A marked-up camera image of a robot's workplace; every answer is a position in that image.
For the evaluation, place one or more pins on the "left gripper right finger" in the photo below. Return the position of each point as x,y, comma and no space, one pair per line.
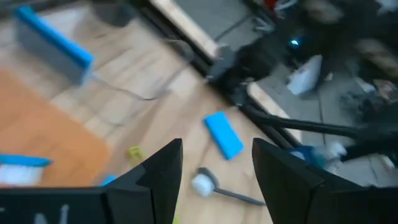
311,202

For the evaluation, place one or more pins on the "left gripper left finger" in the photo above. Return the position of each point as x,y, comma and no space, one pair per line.
124,202

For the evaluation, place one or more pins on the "blue sponge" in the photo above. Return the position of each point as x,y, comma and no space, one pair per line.
306,155
224,135
56,46
109,181

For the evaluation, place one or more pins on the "grey dish brush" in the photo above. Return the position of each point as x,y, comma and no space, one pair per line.
202,185

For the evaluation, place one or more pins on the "blue dish brush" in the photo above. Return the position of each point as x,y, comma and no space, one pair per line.
21,160

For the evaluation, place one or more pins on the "orange translucent plastic bin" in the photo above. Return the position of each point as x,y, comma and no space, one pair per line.
46,124

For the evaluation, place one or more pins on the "clear plastic bin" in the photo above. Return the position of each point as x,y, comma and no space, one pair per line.
140,77

